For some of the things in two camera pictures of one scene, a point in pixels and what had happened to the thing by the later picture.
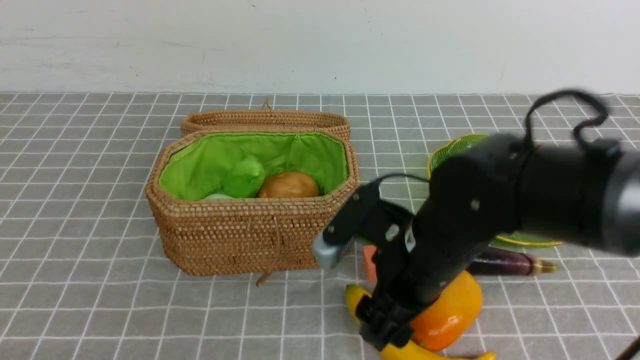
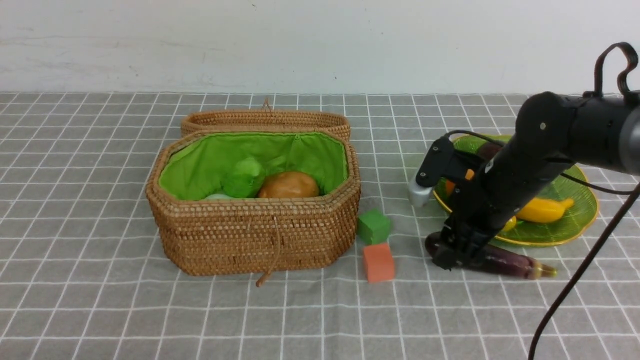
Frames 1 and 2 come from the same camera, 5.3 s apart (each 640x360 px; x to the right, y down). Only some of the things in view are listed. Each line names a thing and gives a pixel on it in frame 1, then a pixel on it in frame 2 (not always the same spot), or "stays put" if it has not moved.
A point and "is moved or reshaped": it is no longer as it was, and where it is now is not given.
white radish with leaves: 218,197 stays put
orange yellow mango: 450,318 is moved or reshaped
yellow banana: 408,350 is moved or reshaped
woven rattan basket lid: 265,119 stays put
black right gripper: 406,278 → 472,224
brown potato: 289,184 stays put
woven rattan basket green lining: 196,164 stays put
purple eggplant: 500,261 stays put
